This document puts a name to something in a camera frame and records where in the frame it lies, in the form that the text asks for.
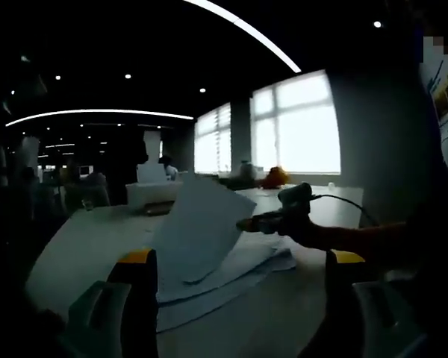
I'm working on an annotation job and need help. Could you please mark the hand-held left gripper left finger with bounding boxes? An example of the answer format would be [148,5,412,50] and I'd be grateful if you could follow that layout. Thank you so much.
[66,248,160,358]

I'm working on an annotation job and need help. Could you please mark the white kettle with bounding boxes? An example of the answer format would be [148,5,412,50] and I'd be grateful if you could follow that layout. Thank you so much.
[238,160,261,179]

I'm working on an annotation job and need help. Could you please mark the white table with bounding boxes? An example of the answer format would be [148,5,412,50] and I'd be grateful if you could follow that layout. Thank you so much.
[24,184,365,358]

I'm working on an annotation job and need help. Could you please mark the long ceiling light strip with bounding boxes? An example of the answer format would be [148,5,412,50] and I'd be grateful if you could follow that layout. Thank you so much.
[5,109,194,128]
[182,0,302,73]

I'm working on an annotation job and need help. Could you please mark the large bright window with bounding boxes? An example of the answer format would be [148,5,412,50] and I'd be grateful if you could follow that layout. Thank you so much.
[250,69,341,175]

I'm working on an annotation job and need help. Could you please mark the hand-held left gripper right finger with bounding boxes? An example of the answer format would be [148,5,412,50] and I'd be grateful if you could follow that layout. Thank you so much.
[320,249,430,358]

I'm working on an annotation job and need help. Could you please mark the single white paper sheet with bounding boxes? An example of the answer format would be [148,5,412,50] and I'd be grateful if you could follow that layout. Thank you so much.
[151,175,258,284]

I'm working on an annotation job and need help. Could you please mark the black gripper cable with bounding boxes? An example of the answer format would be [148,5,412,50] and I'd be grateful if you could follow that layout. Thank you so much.
[309,193,379,227]

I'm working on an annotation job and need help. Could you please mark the stack of white printing papers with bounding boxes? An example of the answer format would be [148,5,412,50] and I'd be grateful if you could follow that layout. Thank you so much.
[155,234,298,333]

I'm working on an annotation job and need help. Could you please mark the narrow bright window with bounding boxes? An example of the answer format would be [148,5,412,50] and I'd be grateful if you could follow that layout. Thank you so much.
[193,102,232,173]

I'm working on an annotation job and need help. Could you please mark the white printer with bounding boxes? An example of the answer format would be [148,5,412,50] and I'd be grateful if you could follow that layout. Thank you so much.
[125,163,184,217]

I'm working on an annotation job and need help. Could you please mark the orange plush toy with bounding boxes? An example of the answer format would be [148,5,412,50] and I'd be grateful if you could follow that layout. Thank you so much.
[261,166,292,189]

